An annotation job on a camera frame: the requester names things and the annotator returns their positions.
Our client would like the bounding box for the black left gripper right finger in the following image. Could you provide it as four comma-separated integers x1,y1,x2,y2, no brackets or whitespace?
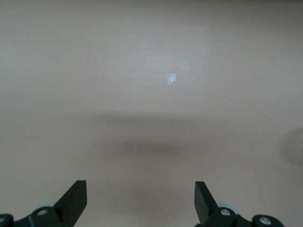
194,181,284,227

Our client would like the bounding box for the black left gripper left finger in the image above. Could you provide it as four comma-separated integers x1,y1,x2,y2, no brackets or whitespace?
0,180,88,227

